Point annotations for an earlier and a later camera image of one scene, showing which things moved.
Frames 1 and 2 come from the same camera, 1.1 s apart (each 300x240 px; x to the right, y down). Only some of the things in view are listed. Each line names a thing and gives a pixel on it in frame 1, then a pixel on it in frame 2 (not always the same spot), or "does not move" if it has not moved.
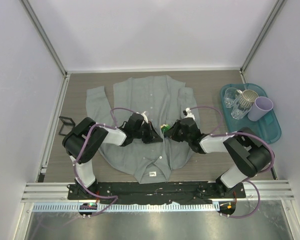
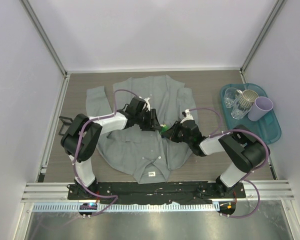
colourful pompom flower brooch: [164, 127] does not move
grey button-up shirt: [163, 99] does not move
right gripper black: [172, 133] does not move
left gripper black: [153, 137] -> [152, 124]
